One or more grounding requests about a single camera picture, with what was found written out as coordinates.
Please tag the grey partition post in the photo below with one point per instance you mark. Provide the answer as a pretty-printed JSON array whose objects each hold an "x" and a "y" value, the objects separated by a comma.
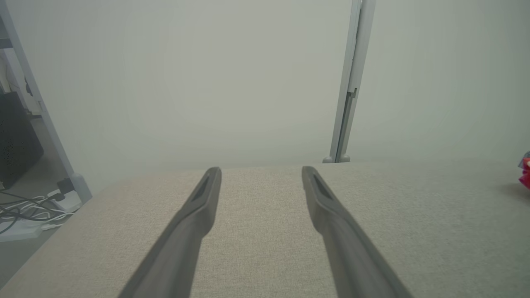
[{"x": 352, "y": 82}]

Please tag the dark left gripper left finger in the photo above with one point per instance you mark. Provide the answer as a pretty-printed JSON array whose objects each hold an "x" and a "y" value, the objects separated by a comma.
[{"x": 182, "y": 240}]

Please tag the small white power strip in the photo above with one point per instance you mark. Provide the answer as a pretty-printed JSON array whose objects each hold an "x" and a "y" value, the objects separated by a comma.
[{"x": 68, "y": 203}]

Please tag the large white power strip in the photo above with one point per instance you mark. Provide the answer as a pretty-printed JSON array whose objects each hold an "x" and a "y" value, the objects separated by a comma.
[{"x": 16, "y": 231}]

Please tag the black perforated box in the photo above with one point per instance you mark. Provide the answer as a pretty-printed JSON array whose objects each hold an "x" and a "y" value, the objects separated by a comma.
[{"x": 16, "y": 140}]

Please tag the black power plug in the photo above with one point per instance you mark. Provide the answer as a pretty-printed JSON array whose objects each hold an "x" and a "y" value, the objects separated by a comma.
[{"x": 65, "y": 186}]

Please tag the red white striped jersey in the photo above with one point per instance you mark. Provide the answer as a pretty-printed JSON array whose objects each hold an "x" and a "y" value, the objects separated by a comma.
[{"x": 526, "y": 176}]

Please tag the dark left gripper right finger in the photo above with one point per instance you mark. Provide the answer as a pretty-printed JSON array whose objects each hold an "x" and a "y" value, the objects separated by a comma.
[{"x": 348, "y": 248}]

